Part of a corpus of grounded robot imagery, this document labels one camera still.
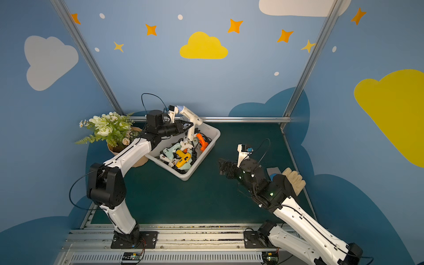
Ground large white Greeler glue gun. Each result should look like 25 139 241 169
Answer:
176 106 203 141

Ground mint glue gun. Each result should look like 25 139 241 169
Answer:
160 142 197 172

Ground orange glue gun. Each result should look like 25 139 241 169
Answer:
196 133 209 152

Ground yellow glue gun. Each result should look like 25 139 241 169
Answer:
176 150 192 169

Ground small white orange-trigger glue gun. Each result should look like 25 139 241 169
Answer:
180 141 195 153

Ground white glue gun red switch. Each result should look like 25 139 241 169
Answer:
159 154 177 168

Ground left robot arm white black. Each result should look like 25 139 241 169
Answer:
87 107 196 249

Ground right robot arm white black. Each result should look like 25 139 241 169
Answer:
219 159 363 265

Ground white plastic storage box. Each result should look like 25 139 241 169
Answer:
146 123 220 181

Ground artificial flower plant in pot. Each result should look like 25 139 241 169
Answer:
75 112 142 154

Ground beige work glove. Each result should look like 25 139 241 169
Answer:
282 167 306 196

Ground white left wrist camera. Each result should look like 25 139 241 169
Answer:
168 106 179 123

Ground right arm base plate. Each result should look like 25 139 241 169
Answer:
243 229 276 248

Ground aluminium rail frame front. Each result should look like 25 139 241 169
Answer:
55 224 299 265

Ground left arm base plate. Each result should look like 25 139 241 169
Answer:
110 231 159 249

